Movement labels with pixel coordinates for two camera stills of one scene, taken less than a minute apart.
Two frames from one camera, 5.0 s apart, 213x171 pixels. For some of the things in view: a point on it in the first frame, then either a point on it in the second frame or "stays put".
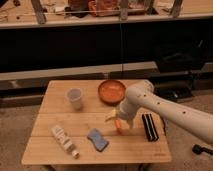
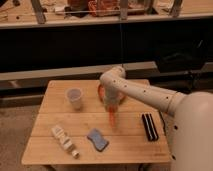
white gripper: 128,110 -> 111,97
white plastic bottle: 65,141 stays put
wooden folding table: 96,122 stays put
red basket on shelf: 108,8 stays put
